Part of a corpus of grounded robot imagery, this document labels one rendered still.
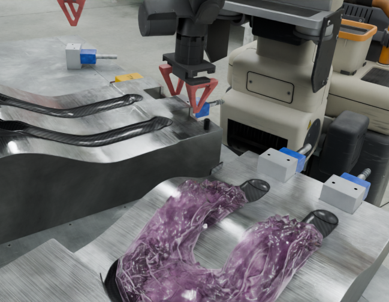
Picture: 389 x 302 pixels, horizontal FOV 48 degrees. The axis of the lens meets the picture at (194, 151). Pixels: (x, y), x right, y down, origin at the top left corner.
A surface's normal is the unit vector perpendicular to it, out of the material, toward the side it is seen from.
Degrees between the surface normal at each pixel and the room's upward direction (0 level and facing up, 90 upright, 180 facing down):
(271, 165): 90
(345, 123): 0
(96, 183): 90
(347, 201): 90
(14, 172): 90
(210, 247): 15
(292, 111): 8
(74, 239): 0
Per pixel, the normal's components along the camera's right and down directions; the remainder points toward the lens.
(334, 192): -0.64, 0.36
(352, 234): 0.06, -0.86
